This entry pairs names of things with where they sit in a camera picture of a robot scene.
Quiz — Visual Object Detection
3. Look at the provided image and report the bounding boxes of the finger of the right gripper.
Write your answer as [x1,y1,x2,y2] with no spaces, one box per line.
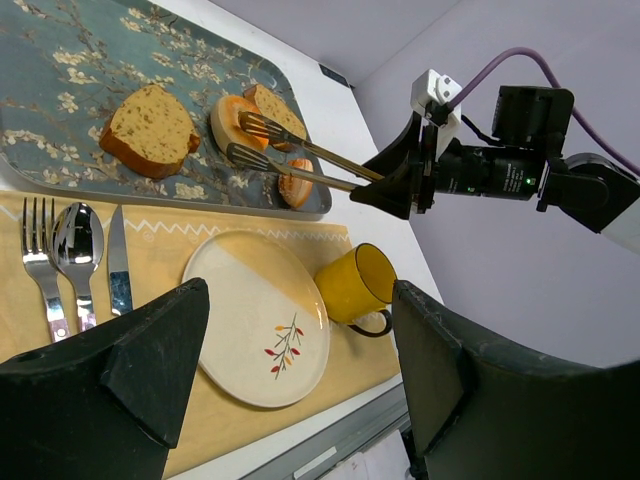
[363,112,425,181]
[349,159,420,220]

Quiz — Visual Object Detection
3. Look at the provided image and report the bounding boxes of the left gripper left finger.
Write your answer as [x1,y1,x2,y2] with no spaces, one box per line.
[1,278,209,479]

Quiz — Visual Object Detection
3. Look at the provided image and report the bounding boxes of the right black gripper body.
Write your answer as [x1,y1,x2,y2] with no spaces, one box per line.
[419,126,543,213]

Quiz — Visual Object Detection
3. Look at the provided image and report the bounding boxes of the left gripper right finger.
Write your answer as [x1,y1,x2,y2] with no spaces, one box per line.
[392,281,639,479]

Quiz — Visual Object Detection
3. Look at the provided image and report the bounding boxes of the bread slice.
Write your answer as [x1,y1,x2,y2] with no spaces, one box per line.
[243,84,307,139]
[99,84,200,180]

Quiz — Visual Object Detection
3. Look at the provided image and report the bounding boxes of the metal serving tongs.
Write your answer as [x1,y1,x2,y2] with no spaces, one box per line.
[226,112,384,192]

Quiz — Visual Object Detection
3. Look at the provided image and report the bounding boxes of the orange glazed bagel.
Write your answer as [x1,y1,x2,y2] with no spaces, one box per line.
[210,95,269,155]

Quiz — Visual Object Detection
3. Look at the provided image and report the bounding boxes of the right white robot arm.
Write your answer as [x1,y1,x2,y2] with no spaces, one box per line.
[349,86,639,252]

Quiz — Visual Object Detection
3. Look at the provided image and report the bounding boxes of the small orange bun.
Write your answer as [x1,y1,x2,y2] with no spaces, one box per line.
[278,158,314,209]

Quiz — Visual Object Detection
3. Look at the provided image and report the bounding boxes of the yellow mug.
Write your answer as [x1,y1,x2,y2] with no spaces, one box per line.
[314,243,397,338]

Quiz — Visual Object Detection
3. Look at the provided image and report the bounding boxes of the right blue corner label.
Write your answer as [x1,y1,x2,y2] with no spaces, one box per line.
[319,64,353,89]

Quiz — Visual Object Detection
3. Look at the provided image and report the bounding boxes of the cream plate with branch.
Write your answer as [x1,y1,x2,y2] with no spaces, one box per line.
[183,230,330,408]

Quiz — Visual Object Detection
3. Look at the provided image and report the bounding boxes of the floral blue serving tray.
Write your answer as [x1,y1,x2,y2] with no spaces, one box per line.
[0,0,333,220]

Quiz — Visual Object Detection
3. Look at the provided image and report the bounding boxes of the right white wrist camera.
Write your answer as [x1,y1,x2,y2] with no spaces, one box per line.
[411,69,462,145]

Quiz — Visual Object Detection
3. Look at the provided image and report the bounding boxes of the aluminium front rail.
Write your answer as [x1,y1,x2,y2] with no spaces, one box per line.
[244,384,410,479]

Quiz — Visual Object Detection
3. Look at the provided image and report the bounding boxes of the silver knife pink handle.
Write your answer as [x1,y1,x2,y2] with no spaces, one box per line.
[107,205,133,316]

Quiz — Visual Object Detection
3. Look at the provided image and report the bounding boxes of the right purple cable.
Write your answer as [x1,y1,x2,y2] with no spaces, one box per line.
[447,47,640,179]

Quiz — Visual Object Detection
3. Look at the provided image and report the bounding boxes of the silver fork pink handle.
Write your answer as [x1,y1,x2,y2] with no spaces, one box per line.
[21,197,70,343]

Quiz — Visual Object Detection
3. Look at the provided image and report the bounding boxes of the silver spoon pink handle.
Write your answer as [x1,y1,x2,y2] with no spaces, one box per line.
[51,202,104,332]

